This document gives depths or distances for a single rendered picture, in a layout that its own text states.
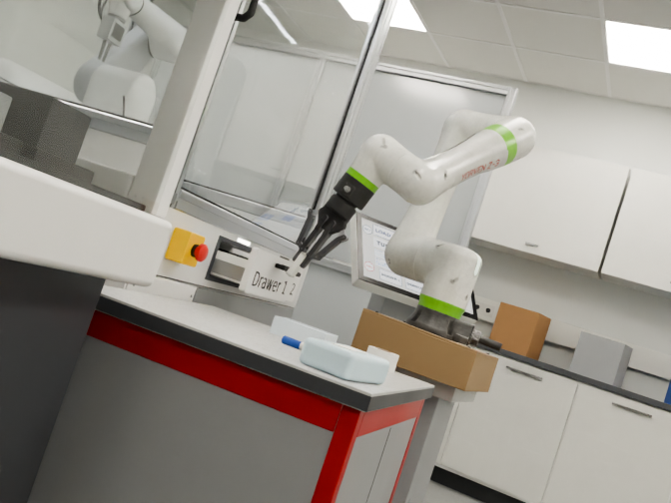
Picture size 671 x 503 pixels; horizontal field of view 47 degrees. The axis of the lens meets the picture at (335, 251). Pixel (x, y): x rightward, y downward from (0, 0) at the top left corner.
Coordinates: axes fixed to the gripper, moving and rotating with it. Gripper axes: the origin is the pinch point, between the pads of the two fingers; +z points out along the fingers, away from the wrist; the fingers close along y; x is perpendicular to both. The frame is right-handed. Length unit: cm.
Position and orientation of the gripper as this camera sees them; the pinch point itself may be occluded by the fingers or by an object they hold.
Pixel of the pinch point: (297, 264)
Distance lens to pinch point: 194.9
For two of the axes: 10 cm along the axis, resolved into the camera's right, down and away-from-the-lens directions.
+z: -6.1, 7.9, 0.5
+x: 2.7, 1.5, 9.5
